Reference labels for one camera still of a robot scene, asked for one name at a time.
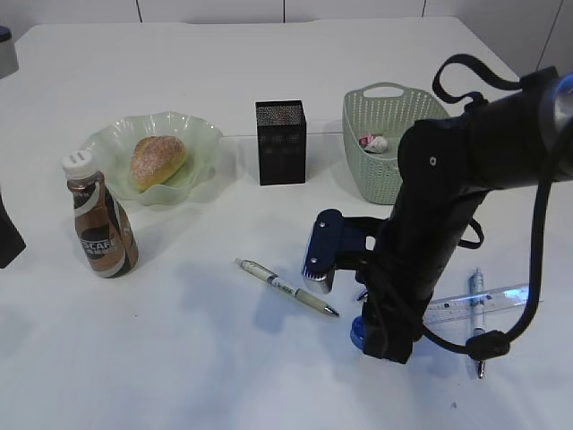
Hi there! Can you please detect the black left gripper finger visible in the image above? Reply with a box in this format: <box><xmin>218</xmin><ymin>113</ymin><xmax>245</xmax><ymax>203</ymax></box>
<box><xmin>0</xmin><ymin>198</ymin><xmax>26</xmax><ymax>269</ymax></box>

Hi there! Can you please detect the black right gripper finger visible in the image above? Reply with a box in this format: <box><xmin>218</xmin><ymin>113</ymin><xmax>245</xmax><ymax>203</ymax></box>
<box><xmin>362</xmin><ymin>304</ymin><xmax>422</xmax><ymax>364</ymax></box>

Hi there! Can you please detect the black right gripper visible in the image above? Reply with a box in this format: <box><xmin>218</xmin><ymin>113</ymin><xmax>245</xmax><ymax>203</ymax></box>
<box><xmin>364</xmin><ymin>67</ymin><xmax>560</xmax><ymax>316</ymax></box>

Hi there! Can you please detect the blue pencil sharpener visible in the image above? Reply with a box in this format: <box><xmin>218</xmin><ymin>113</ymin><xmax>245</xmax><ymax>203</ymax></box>
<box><xmin>350</xmin><ymin>316</ymin><xmax>365</xmax><ymax>351</ymax></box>

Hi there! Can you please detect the grey paper ball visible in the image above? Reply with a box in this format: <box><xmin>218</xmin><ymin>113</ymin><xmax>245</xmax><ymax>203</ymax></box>
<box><xmin>363</xmin><ymin>135</ymin><xmax>389</xmax><ymax>154</ymax></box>

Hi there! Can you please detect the pink paper ball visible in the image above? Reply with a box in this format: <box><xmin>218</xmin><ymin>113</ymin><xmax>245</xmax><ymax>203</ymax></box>
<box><xmin>358</xmin><ymin>134</ymin><xmax>381</xmax><ymax>149</ymax></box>

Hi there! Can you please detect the brown Nescafe coffee bottle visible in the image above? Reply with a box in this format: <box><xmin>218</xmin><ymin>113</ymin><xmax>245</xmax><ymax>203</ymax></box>
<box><xmin>62</xmin><ymin>150</ymin><xmax>139</xmax><ymax>279</ymax></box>

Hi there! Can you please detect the sugared bread roll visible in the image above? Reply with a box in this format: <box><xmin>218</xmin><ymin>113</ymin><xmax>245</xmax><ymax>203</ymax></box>
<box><xmin>130</xmin><ymin>135</ymin><xmax>188</xmax><ymax>192</ymax></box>

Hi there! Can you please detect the blue right robot arm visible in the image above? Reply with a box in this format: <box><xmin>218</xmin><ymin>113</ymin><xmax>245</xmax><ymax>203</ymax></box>
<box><xmin>362</xmin><ymin>68</ymin><xmax>572</xmax><ymax>363</ymax></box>

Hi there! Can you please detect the grey white ballpoint pen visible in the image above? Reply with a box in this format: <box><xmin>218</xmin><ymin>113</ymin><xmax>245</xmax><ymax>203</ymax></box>
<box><xmin>356</xmin><ymin>290</ymin><xmax>368</xmax><ymax>302</ymax></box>

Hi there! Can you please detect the green plastic woven basket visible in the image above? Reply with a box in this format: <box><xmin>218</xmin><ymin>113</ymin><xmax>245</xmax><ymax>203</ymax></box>
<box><xmin>342</xmin><ymin>82</ymin><xmax>449</xmax><ymax>205</ymax></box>

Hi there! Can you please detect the blue white ballpoint pen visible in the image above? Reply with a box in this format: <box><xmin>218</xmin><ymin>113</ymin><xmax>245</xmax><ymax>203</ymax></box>
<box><xmin>467</xmin><ymin>267</ymin><xmax>488</xmax><ymax>381</ymax></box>

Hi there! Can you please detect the cream white ballpoint pen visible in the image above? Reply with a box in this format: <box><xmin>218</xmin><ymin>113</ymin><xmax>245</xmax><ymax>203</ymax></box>
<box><xmin>235</xmin><ymin>258</ymin><xmax>340</xmax><ymax>318</ymax></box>

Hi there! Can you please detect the green wavy glass plate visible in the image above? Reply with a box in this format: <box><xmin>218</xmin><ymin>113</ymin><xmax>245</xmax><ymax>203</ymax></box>
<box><xmin>81</xmin><ymin>111</ymin><xmax>223</xmax><ymax>205</ymax></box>

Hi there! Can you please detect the black square pen holder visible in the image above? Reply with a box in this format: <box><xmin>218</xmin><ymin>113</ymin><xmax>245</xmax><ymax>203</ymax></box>
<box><xmin>255</xmin><ymin>100</ymin><xmax>306</xmax><ymax>186</ymax></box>

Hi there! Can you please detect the clear plastic ruler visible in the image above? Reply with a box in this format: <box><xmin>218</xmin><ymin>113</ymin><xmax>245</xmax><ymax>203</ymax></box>
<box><xmin>423</xmin><ymin>284</ymin><xmax>529</xmax><ymax>325</ymax></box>

